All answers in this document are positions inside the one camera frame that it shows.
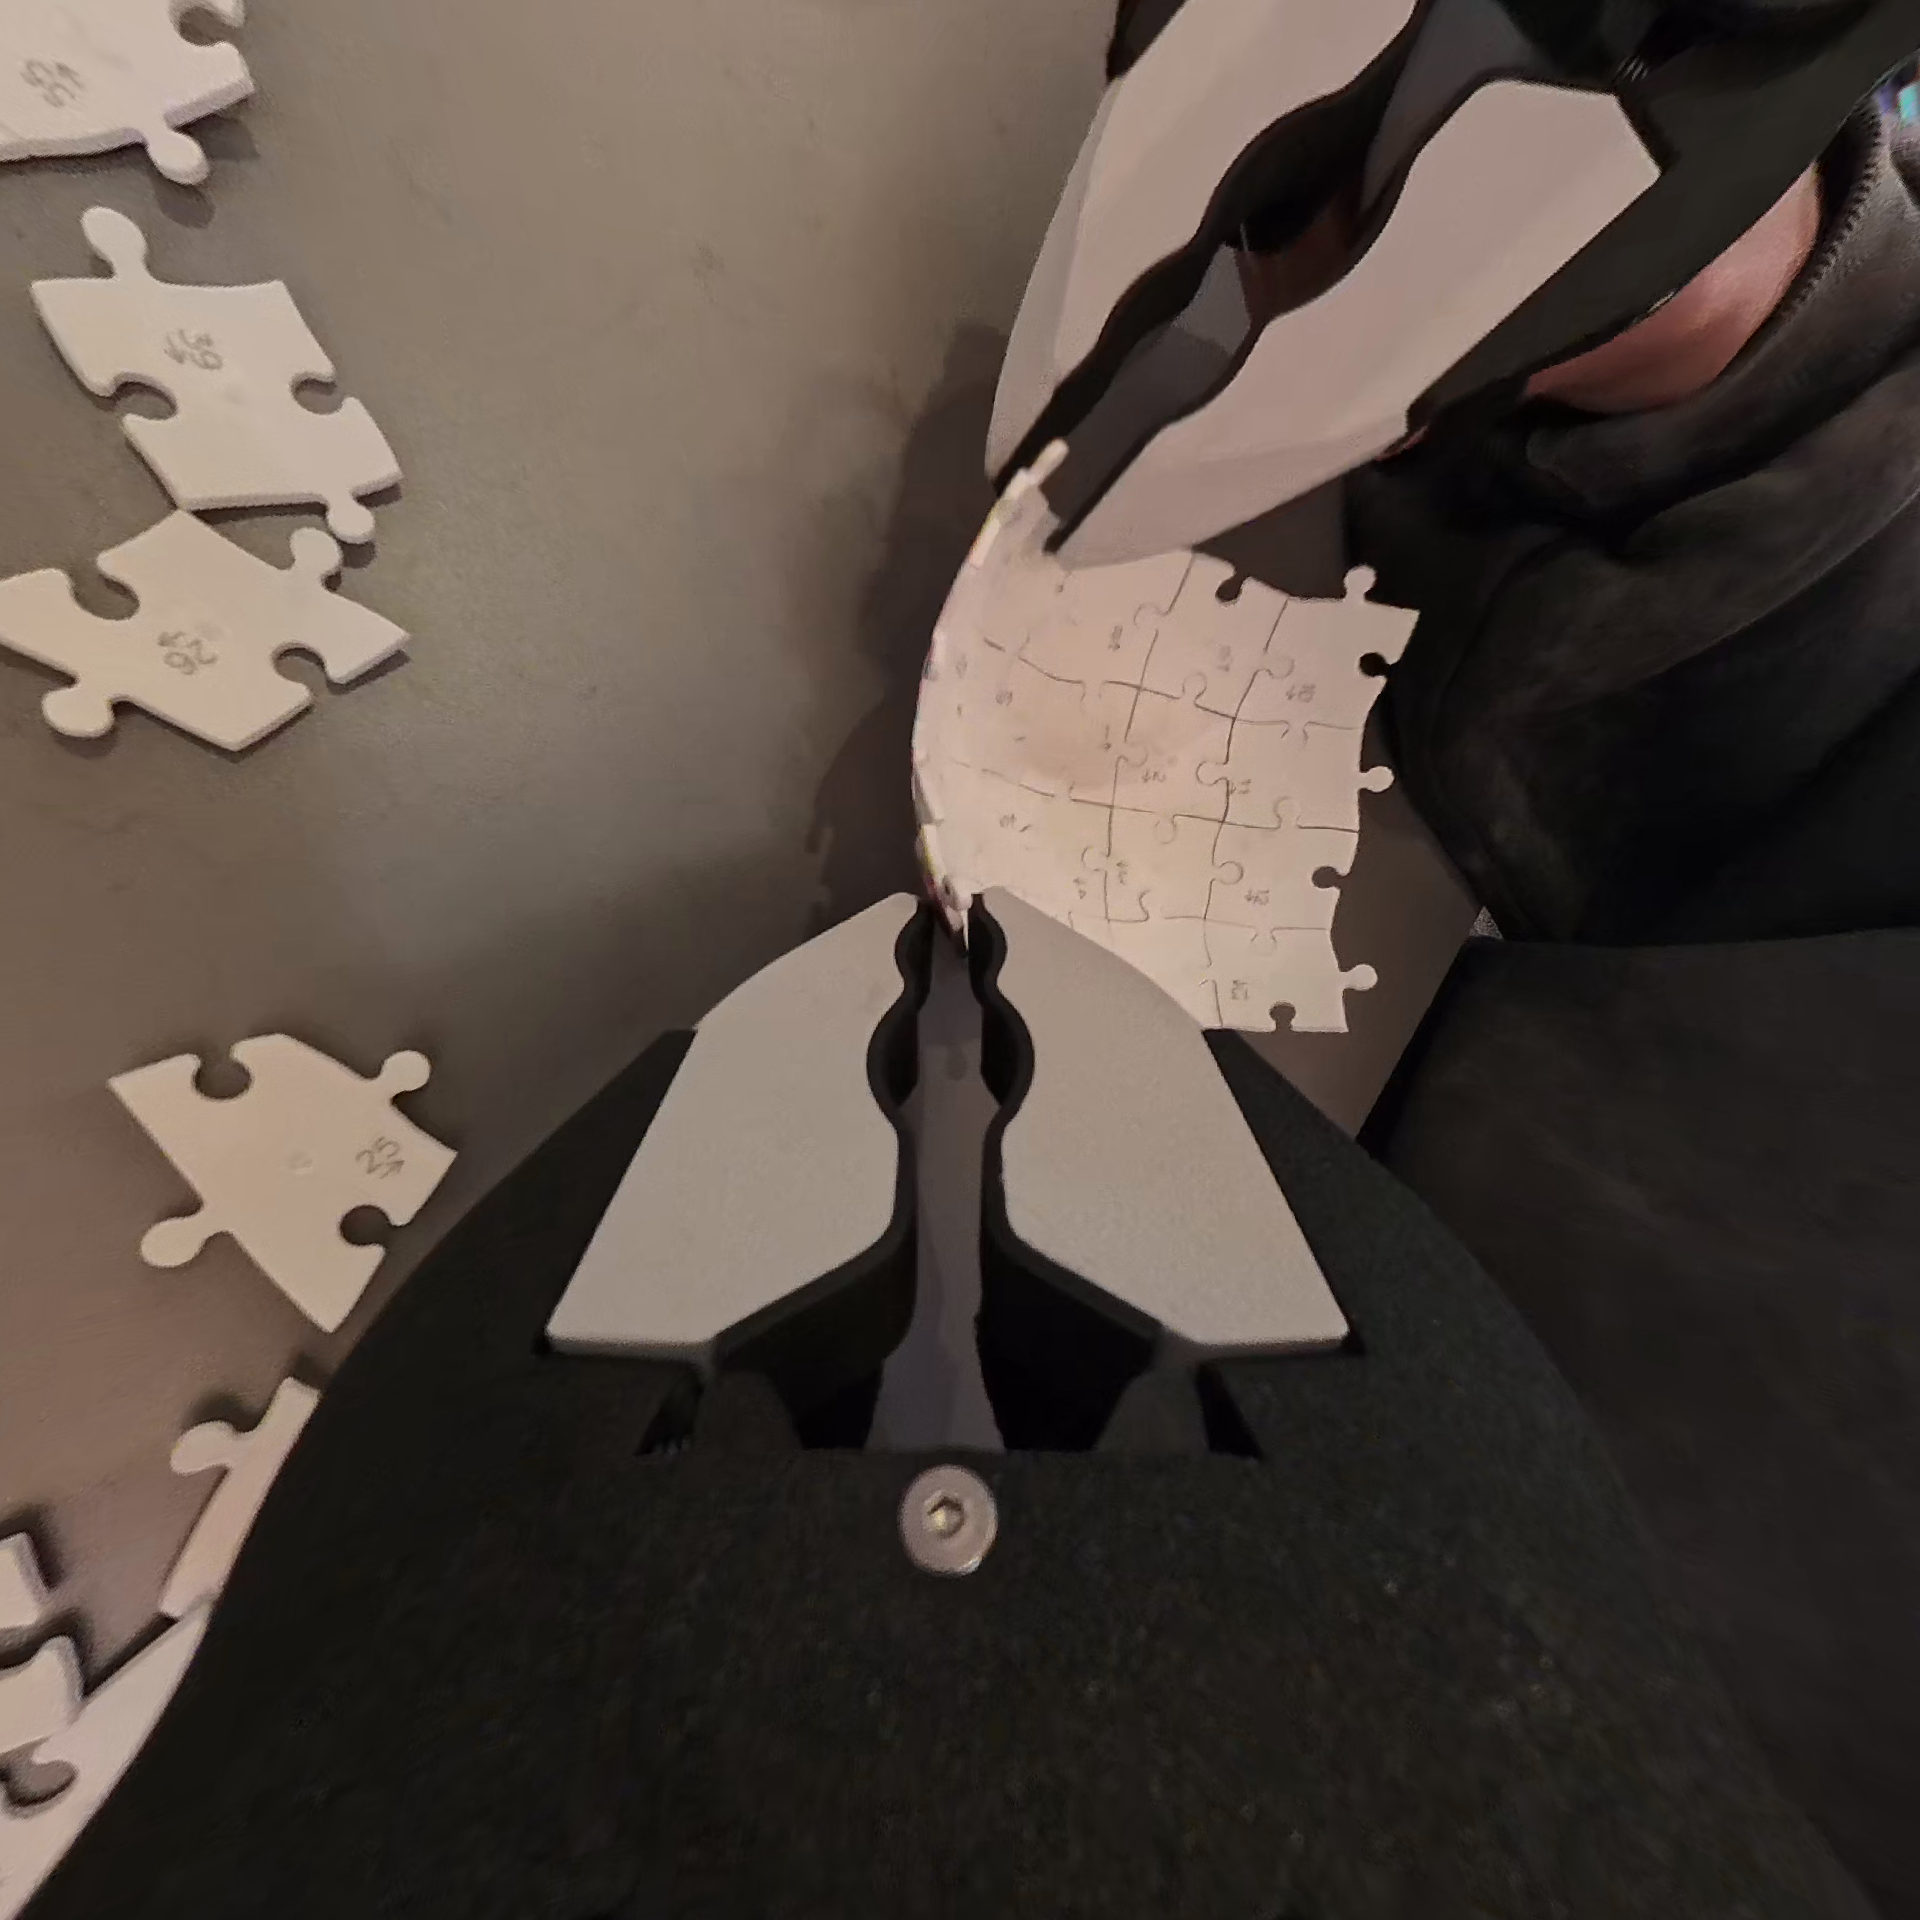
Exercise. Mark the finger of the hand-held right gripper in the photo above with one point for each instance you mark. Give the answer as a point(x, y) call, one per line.
point(1140, 181)
point(1424, 284)

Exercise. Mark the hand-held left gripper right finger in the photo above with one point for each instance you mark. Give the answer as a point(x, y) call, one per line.
point(1155, 1185)

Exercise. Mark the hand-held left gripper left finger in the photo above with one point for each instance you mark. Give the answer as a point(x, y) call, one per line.
point(734, 1185)

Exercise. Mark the partly built puzzle ball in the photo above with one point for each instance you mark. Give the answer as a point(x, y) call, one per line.
point(1171, 750)

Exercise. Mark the group of puzzle pieces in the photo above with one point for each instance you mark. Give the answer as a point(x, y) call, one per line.
point(225, 376)

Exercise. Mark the person's right forearm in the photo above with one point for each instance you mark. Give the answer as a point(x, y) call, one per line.
point(1724, 600)

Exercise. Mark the person's right hand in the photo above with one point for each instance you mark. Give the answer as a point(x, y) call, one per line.
point(1724, 301)

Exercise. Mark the person's dark trousers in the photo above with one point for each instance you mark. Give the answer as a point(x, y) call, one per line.
point(1724, 1277)

